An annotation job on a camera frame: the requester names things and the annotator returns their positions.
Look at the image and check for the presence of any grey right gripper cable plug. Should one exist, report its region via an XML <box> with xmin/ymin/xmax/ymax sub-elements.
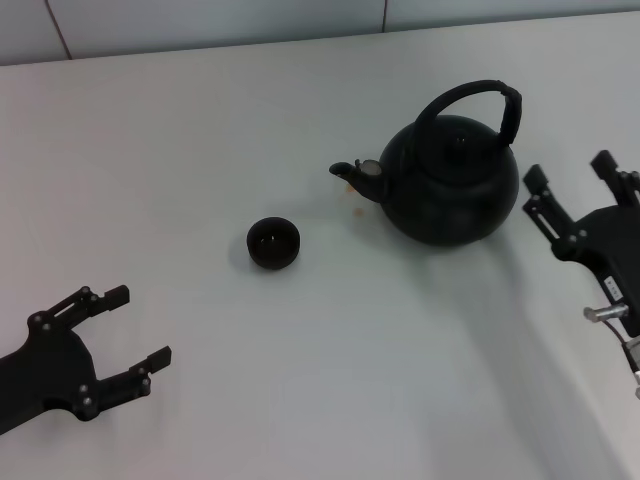
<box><xmin>583</xmin><ymin>303</ymin><xmax>640</xmax><ymax>401</ymax></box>

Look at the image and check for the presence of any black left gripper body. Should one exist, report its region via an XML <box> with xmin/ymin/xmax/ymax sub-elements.
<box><xmin>0</xmin><ymin>310</ymin><xmax>100</xmax><ymax>436</ymax></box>

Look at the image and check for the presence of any small black teacup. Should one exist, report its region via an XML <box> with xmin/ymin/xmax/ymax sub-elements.
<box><xmin>245</xmin><ymin>216</ymin><xmax>303</xmax><ymax>272</ymax></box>

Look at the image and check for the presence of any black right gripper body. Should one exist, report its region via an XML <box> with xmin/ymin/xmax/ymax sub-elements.
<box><xmin>553</xmin><ymin>203</ymin><xmax>640</xmax><ymax>337</ymax></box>

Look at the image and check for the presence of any black round teapot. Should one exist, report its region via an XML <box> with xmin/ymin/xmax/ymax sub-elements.
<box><xmin>328</xmin><ymin>78</ymin><xmax>521</xmax><ymax>247</ymax></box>

